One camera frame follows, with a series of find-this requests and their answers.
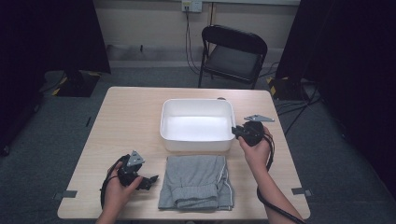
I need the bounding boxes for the person's left hand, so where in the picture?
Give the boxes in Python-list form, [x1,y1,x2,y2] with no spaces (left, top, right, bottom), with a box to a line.
[102,161,145,217]

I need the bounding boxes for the black folding chair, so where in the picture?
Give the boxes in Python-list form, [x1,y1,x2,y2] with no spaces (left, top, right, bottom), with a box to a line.
[197,24,269,91]

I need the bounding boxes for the left hand-held gripper black cable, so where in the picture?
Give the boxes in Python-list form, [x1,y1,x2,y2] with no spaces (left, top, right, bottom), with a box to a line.
[99,154,131,210]

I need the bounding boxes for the grey tape strip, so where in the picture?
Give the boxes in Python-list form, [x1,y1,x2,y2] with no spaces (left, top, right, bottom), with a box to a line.
[291,187,313,198]
[53,189,78,201]

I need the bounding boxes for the thin wall conduit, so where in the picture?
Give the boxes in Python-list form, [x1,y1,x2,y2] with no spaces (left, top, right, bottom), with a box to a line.
[209,2,217,26]

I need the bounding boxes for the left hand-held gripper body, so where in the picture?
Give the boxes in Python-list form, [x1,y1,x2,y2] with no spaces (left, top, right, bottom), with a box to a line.
[117,150,147,188]

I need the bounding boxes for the black cable from wall socket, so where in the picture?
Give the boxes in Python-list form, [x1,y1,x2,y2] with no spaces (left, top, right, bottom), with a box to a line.
[184,8,202,77]

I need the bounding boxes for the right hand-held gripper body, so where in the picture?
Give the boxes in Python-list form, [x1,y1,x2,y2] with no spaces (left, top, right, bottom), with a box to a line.
[237,114,276,147]

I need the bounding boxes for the grey shorts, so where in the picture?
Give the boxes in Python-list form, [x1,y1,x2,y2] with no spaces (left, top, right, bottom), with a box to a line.
[157,154,235,212]

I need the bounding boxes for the white plastic basket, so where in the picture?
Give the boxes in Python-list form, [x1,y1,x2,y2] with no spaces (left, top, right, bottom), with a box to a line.
[159,98,237,153]

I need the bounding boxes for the right hand-held gripper black cable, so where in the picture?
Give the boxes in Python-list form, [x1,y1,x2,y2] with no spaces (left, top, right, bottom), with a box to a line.
[256,133,308,224]

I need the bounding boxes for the black stand base yellow stripes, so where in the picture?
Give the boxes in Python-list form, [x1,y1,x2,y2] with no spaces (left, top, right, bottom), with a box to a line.
[266,76,308,102]
[43,69,103,98]

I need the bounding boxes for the person's right hand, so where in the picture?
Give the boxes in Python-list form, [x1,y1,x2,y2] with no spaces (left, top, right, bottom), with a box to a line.
[237,125,275,172]

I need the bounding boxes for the white wall power socket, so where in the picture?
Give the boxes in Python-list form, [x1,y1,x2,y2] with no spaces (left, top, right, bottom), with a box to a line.
[181,0,204,14]

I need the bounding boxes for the dark curtain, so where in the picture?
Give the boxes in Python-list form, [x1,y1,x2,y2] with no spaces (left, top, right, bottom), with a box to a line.
[0,0,112,157]
[275,0,396,198]

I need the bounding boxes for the hand-held gripper black cable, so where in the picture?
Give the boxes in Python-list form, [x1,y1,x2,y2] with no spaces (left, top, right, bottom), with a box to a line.
[256,133,308,224]
[99,154,131,210]

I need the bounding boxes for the grey wall trunking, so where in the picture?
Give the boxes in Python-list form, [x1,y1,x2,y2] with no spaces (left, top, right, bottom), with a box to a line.
[106,44,205,63]

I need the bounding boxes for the black floor cables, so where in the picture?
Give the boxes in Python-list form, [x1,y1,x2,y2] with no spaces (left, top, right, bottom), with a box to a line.
[275,83,323,136]

